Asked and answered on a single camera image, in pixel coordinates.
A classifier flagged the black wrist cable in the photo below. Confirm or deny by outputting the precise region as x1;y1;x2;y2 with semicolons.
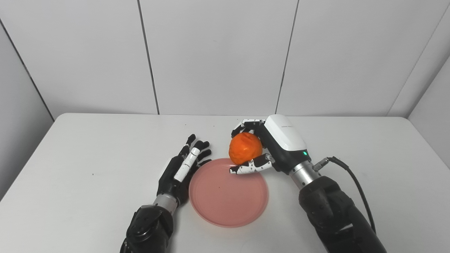
313;156;377;235

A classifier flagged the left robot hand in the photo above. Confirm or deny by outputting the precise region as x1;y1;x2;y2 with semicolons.
156;134;213;206

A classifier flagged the orange fruit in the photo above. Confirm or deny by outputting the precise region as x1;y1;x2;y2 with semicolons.
229;132;263;166

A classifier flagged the pink round plate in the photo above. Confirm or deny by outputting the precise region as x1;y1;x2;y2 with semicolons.
189;158;269;228

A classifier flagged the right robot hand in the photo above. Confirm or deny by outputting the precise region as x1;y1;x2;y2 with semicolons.
229;114;312;175

